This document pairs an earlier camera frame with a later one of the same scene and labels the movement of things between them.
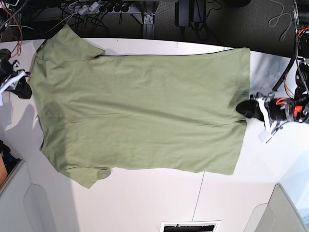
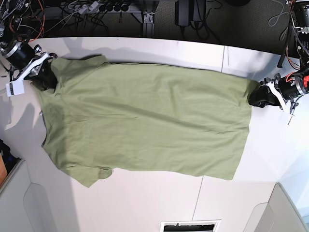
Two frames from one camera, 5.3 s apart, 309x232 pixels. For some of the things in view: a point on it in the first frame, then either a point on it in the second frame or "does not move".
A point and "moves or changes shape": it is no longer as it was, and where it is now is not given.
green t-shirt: (169, 112) moves or changes shape
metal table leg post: (148, 26) does not move
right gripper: (273, 109) to (287, 87)
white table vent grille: (201, 226) does not move
